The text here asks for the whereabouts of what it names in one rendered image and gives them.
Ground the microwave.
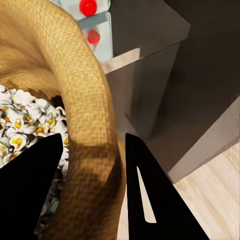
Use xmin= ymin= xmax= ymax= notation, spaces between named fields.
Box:
xmin=50 ymin=0 xmax=111 ymax=22

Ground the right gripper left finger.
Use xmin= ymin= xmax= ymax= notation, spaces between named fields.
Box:
xmin=0 ymin=133 xmax=64 ymax=240

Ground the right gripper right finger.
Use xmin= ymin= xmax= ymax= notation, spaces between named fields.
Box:
xmin=125 ymin=133 xmax=210 ymax=240

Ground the popcorn bag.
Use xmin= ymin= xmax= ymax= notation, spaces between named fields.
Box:
xmin=0 ymin=0 xmax=127 ymax=240

